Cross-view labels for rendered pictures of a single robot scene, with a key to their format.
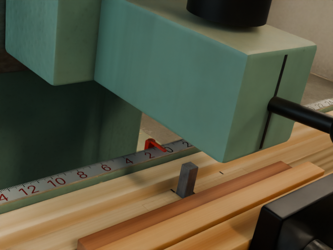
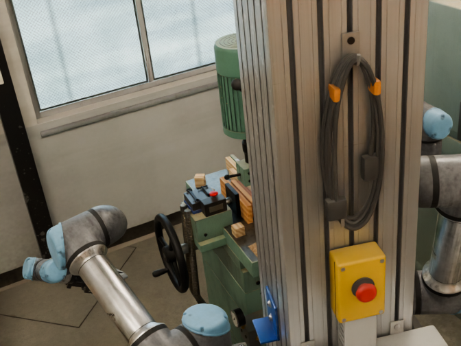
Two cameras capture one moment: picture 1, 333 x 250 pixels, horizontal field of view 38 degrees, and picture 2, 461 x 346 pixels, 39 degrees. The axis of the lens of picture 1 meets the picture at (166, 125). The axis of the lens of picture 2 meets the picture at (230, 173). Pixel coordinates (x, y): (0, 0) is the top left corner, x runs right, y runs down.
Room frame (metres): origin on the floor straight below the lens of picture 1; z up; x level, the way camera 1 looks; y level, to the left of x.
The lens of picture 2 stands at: (1.07, -1.87, 2.17)
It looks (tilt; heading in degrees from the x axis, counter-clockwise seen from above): 30 degrees down; 115
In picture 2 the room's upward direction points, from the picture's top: 6 degrees counter-clockwise
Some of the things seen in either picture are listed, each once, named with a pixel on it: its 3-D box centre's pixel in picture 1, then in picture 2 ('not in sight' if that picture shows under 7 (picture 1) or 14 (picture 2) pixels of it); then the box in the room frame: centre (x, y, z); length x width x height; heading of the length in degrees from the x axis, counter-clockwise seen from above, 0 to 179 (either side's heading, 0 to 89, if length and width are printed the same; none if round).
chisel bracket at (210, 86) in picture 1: (193, 73); (258, 170); (0.32, -0.01, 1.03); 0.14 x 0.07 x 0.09; 45
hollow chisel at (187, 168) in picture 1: (184, 194); not in sight; (0.31, -0.02, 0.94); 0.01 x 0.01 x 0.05; 45
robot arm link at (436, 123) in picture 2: not in sight; (429, 121); (0.91, -0.20, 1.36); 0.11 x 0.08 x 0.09; 135
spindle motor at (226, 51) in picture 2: not in sight; (245, 86); (0.31, -0.02, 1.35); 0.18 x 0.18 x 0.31
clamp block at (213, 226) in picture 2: not in sight; (207, 216); (0.18, -0.17, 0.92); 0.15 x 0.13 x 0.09; 135
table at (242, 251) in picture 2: not in sight; (230, 220); (0.24, -0.11, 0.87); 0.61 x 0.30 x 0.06; 135
